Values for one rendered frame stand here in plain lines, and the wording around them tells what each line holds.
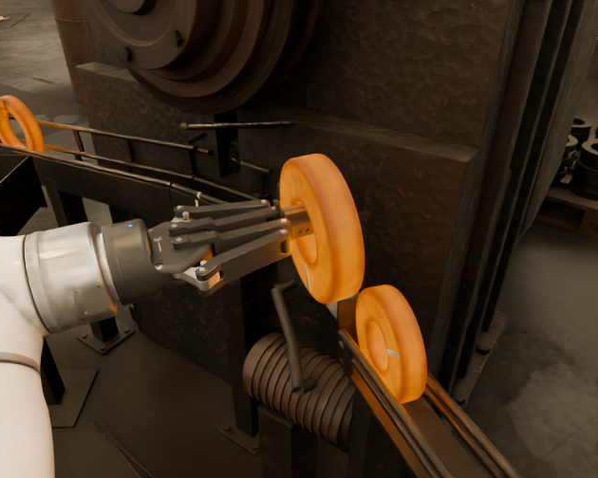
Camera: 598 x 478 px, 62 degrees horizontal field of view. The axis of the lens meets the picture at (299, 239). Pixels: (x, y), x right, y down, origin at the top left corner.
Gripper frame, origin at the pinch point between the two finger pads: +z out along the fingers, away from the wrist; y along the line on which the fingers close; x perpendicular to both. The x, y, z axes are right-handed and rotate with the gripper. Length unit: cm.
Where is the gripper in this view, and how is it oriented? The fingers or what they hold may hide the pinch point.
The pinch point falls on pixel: (316, 215)
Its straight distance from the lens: 50.5
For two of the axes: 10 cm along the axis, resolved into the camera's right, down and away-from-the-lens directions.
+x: -0.5, -8.2, -5.7
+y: 3.6, 5.2, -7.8
